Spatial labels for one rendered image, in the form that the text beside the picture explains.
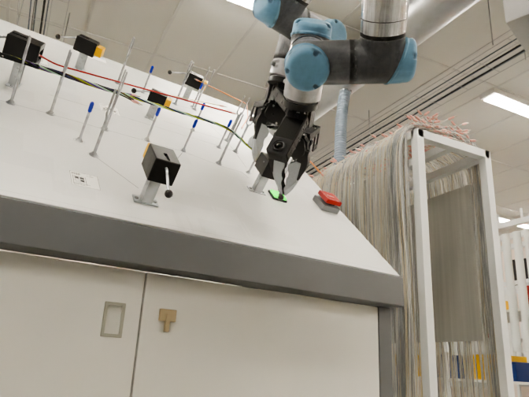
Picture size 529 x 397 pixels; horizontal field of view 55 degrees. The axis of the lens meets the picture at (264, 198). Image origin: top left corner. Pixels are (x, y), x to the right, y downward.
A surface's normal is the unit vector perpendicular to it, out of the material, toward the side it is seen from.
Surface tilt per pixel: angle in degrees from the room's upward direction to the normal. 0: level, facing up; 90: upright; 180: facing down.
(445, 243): 90
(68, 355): 90
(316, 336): 90
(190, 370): 90
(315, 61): 137
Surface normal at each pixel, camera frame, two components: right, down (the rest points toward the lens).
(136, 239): 0.56, -0.24
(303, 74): -0.11, 0.47
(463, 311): -0.89, -0.19
